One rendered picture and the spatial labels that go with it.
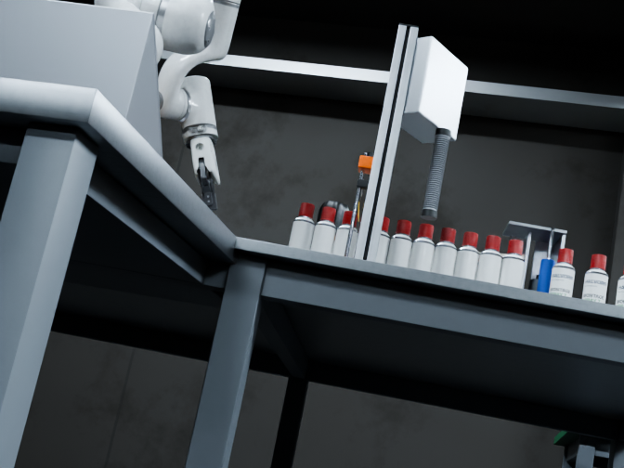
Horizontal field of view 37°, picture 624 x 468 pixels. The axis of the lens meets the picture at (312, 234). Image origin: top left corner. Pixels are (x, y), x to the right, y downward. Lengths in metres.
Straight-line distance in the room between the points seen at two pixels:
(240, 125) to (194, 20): 3.30
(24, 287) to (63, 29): 0.58
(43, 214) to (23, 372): 0.17
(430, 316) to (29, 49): 0.75
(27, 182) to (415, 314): 0.74
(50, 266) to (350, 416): 3.66
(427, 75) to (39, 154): 1.26
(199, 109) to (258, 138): 2.75
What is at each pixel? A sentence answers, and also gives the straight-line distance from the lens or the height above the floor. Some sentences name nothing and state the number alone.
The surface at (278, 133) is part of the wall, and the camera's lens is 5.03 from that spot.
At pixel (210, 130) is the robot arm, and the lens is 2.29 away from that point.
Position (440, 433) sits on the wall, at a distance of 4.57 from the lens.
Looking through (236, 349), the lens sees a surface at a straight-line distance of 1.55.
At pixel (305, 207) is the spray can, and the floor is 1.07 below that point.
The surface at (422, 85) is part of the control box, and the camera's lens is 2.14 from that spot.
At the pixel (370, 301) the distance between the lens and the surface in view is 1.55.
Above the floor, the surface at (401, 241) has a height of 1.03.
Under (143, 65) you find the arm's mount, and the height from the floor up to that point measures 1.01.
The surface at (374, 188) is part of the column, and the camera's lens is 2.06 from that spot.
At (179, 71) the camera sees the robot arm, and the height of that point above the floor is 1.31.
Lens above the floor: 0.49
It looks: 14 degrees up
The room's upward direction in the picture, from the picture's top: 12 degrees clockwise
